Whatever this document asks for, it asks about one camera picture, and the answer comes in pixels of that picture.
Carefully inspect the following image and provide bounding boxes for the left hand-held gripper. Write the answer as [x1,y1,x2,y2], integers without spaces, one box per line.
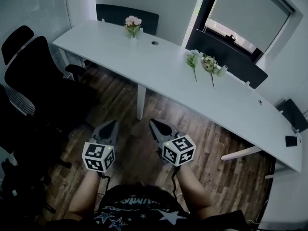
[81,119,120,173]

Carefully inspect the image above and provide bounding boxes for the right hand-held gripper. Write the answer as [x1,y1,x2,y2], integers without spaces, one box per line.
[149,118,197,167]

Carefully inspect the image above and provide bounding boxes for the green and white flowers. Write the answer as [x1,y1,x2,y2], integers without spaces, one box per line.
[184,49,200,83]

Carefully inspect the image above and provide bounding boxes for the dusty pink flowers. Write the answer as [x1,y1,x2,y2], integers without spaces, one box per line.
[201,54,219,89]

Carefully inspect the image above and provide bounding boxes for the pink flowers bouquet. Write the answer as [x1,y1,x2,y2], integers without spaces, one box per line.
[123,15,142,38]

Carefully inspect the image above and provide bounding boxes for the person's right forearm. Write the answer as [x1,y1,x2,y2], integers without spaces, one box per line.
[177,167,214,220]

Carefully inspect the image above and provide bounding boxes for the person's left forearm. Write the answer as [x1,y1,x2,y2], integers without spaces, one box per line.
[68,169,102,218]

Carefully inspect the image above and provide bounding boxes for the white table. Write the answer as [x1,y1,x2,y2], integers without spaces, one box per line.
[51,19,303,180]

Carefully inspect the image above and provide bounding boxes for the black star print shirt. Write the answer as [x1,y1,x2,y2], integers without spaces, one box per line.
[45,184,248,231]

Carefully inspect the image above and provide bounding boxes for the black mesh office chair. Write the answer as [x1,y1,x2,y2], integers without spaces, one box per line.
[0,84,73,214]

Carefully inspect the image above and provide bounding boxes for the curved dark desk divider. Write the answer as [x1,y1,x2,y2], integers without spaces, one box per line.
[185,29,269,89]

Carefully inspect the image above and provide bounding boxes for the long dark desk divider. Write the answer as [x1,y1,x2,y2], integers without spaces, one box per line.
[95,3,160,36]

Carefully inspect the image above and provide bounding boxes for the black desk socket box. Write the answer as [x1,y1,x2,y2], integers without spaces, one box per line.
[285,135,298,147]

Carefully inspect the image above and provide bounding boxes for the small dark desk divider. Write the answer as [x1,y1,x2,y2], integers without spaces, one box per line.
[276,98,308,133]

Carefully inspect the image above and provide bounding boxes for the grey roller blind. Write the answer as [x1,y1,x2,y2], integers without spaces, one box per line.
[209,0,296,54]

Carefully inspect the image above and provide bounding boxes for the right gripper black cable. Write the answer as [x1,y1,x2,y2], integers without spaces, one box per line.
[171,167,184,200]

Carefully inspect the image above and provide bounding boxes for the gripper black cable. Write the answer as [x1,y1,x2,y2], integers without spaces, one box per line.
[97,172,112,198]
[171,167,184,200]

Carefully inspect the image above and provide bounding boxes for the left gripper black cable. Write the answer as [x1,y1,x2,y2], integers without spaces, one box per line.
[97,172,112,198]

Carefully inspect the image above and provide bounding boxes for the black window frame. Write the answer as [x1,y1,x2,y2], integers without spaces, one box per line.
[185,0,304,64]

